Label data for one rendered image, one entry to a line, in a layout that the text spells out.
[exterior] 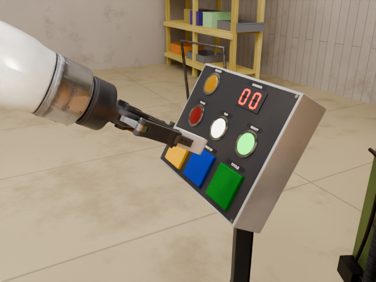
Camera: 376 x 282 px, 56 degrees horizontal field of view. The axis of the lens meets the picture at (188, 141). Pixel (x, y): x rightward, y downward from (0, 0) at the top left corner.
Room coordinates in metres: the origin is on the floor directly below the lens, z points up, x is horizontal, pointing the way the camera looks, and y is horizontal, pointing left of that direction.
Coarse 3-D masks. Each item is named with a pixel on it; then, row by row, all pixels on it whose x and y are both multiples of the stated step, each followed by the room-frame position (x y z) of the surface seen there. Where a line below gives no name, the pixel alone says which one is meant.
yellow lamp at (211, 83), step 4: (212, 76) 0.86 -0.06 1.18; (216, 76) 0.85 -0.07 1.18; (208, 80) 0.86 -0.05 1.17; (212, 80) 0.85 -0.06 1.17; (216, 80) 0.84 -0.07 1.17; (208, 84) 0.85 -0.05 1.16; (212, 84) 0.84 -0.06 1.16; (216, 84) 0.83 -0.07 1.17; (208, 88) 0.84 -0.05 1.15; (212, 88) 0.83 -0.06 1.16
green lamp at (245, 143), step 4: (244, 136) 0.66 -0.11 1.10; (248, 136) 0.65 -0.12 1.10; (252, 136) 0.65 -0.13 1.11; (240, 140) 0.67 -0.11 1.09; (244, 140) 0.66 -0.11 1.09; (248, 140) 0.65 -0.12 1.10; (252, 140) 0.64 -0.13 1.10; (240, 144) 0.66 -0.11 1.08; (244, 144) 0.65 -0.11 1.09; (248, 144) 0.64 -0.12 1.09; (252, 144) 0.64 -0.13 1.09; (240, 148) 0.65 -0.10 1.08; (244, 148) 0.64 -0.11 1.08; (248, 148) 0.64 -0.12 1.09; (240, 152) 0.65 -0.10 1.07; (244, 152) 0.64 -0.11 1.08; (248, 152) 0.63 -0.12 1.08
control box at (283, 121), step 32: (192, 96) 0.88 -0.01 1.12; (224, 96) 0.78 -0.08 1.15; (256, 96) 0.70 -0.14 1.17; (288, 96) 0.64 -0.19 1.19; (192, 128) 0.81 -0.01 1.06; (256, 128) 0.66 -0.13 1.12; (288, 128) 0.61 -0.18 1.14; (160, 160) 0.85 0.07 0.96; (224, 160) 0.67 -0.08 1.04; (256, 160) 0.61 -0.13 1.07; (288, 160) 0.61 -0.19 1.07; (256, 192) 0.58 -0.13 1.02; (256, 224) 0.58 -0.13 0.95
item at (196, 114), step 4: (196, 108) 0.84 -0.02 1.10; (200, 108) 0.83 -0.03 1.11; (192, 112) 0.84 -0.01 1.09; (196, 112) 0.83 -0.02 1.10; (200, 112) 0.82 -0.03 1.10; (192, 116) 0.83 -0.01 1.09; (196, 116) 0.82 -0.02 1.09; (200, 116) 0.81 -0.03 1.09; (192, 120) 0.82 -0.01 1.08; (196, 120) 0.81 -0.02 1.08
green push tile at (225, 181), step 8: (224, 168) 0.65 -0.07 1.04; (216, 176) 0.65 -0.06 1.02; (224, 176) 0.63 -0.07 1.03; (232, 176) 0.62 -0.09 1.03; (240, 176) 0.61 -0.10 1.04; (216, 184) 0.64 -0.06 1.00; (224, 184) 0.62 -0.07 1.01; (232, 184) 0.61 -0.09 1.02; (240, 184) 0.60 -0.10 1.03; (208, 192) 0.64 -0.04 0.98; (216, 192) 0.63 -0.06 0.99; (224, 192) 0.61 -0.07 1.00; (232, 192) 0.60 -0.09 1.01; (216, 200) 0.61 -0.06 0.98; (224, 200) 0.60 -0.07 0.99; (232, 200) 0.59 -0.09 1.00; (224, 208) 0.59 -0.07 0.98
